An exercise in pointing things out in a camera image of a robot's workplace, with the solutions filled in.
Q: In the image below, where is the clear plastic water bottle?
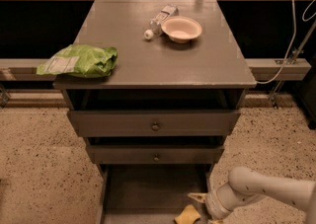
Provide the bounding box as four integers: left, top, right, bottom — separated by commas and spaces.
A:
144, 4, 179, 40

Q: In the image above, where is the round top drawer knob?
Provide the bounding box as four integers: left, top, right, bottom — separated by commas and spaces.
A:
151, 122, 160, 131

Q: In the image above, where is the round drawer knob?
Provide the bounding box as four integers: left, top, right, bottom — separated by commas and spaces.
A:
151, 122, 160, 131
153, 154, 161, 162

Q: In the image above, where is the grey open bottom drawer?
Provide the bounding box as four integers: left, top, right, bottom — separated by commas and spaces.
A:
96, 165, 209, 224

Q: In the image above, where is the round middle drawer knob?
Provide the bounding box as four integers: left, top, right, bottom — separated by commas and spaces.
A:
153, 154, 161, 162

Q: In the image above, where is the grey wooden drawer cabinet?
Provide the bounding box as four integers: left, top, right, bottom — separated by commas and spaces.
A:
52, 0, 258, 224

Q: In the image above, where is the green chip bag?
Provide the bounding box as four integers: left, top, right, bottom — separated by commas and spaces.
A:
37, 44, 118, 78

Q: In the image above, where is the white paper bowl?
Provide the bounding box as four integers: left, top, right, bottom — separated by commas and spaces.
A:
161, 16, 202, 43

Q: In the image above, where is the yellow sponge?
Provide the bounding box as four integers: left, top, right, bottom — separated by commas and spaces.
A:
174, 204, 200, 224

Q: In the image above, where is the grey top drawer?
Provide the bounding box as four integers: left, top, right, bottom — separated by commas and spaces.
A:
67, 111, 240, 137

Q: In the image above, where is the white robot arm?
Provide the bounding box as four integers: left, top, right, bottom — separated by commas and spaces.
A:
188, 167, 316, 224

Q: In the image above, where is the grey middle drawer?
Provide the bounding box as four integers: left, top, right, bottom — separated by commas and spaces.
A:
86, 145, 223, 165

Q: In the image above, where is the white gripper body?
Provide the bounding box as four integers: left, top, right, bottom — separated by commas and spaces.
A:
205, 187, 231, 219

